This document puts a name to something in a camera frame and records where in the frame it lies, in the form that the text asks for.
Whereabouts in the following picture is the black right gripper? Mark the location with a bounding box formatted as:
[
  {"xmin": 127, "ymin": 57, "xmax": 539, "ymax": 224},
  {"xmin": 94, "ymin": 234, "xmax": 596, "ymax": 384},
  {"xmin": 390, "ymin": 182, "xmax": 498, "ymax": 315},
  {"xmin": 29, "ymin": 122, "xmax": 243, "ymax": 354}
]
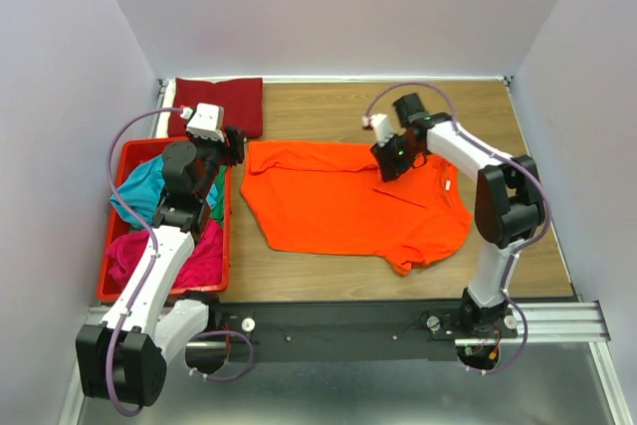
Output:
[{"xmin": 368, "ymin": 133, "xmax": 421, "ymax": 184}]

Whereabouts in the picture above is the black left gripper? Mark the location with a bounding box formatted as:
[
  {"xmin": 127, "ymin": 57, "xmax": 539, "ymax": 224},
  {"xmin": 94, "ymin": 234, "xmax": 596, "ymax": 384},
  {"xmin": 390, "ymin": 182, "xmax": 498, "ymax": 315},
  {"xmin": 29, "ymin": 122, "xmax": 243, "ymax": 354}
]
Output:
[{"xmin": 184, "ymin": 121, "xmax": 247, "ymax": 200}]

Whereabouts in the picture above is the orange t-shirt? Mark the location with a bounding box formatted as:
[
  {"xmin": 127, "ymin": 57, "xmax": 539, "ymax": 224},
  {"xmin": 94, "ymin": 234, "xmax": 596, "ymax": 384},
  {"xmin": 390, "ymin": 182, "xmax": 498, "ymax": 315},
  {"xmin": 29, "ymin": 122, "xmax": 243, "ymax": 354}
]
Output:
[{"xmin": 241, "ymin": 141, "xmax": 473, "ymax": 276}]

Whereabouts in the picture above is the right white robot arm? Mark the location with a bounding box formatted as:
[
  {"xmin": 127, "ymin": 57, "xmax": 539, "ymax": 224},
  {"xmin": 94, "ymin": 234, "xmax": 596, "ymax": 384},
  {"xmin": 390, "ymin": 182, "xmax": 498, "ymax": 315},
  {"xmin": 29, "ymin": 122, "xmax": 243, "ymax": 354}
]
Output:
[{"xmin": 362, "ymin": 94, "xmax": 549, "ymax": 337}]

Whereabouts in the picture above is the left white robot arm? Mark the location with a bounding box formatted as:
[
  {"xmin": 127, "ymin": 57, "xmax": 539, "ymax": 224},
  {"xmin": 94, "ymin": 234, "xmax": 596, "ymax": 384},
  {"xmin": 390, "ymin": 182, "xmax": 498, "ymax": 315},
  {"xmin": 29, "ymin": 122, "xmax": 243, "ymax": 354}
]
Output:
[{"xmin": 76, "ymin": 126, "xmax": 245, "ymax": 417}]

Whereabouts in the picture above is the folded dark red t-shirt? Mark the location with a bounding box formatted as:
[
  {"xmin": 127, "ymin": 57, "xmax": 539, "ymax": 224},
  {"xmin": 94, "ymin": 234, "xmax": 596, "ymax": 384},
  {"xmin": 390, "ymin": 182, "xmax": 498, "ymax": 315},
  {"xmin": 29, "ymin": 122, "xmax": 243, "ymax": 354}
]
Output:
[{"xmin": 172, "ymin": 78, "xmax": 264, "ymax": 139}]

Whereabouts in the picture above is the green t-shirt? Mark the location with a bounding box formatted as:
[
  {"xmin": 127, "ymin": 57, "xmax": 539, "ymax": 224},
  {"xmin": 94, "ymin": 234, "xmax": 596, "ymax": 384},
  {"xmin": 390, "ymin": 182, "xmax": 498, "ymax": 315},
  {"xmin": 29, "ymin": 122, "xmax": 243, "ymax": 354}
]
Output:
[{"xmin": 207, "ymin": 166, "xmax": 226, "ymax": 227}]

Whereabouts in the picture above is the teal blue t-shirt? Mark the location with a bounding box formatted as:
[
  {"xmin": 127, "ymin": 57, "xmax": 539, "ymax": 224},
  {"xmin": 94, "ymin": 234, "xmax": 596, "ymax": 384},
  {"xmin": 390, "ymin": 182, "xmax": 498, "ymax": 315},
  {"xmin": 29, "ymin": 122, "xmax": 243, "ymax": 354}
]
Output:
[{"xmin": 108, "ymin": 154, "xmax": 220, "ymax": 232}]

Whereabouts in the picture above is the magenta pink t-shirt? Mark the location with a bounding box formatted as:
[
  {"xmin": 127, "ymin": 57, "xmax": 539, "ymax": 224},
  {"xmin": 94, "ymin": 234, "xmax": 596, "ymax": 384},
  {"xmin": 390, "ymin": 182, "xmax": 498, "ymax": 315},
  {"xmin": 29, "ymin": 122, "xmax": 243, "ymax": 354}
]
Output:
[{"xmin": 106, "ymin": 222, "xmax": 223, "ymax": 289}]

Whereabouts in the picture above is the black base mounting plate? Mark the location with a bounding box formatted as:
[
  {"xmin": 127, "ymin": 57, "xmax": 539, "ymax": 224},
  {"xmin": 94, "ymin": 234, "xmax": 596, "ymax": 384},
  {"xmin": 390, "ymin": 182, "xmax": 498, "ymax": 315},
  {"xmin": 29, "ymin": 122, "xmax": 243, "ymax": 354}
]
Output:
[{"xmin": 185, "ymin": 300, "xmax": 519, "ymax": 373}]

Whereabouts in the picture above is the red plastic crate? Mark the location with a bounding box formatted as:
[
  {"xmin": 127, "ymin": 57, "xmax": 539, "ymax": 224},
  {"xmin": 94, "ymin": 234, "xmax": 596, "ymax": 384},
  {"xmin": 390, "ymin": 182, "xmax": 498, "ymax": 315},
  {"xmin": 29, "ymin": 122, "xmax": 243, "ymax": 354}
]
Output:
[{"xmin": 97, "ymin": 138, "xmax": 231, "ymax": 302}]

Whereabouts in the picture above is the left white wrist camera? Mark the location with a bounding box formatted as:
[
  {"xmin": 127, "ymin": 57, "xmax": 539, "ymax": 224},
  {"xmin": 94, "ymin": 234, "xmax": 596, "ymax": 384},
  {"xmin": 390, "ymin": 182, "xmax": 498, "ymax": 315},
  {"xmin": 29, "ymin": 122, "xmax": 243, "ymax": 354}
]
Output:
[{"xmin": 180, "ymin": 103, "xmax": 225, "ymax": 141}]

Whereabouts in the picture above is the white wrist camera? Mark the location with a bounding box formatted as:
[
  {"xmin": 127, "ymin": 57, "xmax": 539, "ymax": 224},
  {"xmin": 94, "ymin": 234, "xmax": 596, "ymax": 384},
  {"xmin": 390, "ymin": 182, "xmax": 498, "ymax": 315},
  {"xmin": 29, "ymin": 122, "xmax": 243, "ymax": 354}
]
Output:
[
  {"xmin": 180, "ymin": 103, "xmax": 225, "ymax": 141},
  {"xmin": 361, "ymin": 113, "xmax": 397, "ymax": 148}
]

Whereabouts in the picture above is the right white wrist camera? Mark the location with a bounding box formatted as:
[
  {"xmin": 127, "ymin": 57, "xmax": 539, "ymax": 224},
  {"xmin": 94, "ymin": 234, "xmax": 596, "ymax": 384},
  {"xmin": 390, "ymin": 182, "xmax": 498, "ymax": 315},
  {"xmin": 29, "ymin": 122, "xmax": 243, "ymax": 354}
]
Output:
[{"xmin": 361, "ymin": 113, "xmax": 397, "ymax": 148}]

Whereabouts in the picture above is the grey aluminium frame rail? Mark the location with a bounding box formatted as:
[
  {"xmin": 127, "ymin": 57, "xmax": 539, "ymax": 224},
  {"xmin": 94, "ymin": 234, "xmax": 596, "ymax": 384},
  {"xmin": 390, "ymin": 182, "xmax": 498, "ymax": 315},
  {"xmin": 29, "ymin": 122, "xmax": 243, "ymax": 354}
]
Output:
[{"xmin": 149, "ymin": 79, "xmax": 169, "ymax": 138}]

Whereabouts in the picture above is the front aluminium extrusion rail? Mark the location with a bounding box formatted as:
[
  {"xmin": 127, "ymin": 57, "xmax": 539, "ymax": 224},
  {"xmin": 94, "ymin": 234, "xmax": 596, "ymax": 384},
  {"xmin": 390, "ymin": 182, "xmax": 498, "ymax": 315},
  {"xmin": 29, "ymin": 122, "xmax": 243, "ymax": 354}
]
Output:
[{"xmin": 79, "ymin": 301, "xmax": 611, "ymax": 347}]

